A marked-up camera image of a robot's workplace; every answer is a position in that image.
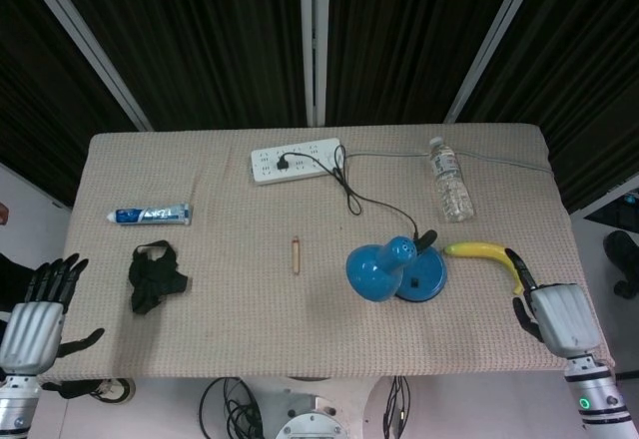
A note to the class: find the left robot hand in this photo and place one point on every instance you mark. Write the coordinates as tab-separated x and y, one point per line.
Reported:
32	334

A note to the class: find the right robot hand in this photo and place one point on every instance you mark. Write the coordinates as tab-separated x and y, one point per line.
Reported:
564	316

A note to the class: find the blue desk lamp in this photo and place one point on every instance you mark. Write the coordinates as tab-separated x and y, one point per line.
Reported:
379	274

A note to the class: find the white silver robot base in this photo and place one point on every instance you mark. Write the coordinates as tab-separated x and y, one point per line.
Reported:
314	409

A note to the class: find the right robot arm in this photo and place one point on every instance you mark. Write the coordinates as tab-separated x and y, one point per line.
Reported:
596	391

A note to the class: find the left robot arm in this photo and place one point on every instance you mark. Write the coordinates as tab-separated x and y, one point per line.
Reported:
17	404

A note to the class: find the black shoe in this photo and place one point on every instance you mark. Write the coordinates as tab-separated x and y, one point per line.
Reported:
624	259

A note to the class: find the black white sneaker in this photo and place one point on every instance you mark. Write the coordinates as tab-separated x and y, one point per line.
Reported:
117	390

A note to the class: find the yellow banana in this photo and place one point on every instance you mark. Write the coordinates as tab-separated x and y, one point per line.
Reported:
479	250

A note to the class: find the black device beside table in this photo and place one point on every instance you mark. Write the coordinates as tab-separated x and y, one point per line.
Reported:
616	209

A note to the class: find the black crumpled cloth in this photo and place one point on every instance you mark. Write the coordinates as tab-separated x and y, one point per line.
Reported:
155	279

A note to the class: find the blue white toothpaste tube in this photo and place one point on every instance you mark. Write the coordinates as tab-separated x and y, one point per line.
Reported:
150	214

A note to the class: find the clear plastic water bottle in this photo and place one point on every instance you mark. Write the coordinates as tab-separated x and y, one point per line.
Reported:
451	184

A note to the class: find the beige waffle tablecloth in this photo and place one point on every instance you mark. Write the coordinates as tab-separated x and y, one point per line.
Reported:
249	319

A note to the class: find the small wooden stick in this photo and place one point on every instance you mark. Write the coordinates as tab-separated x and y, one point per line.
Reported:
296	254

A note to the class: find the white power strip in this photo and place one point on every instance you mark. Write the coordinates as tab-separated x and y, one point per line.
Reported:
299	164

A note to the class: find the black pleated curtain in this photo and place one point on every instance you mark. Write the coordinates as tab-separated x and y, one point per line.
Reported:
199	35

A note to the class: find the white frame post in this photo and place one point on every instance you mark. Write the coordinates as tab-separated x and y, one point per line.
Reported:
489	40
314	40
85	40

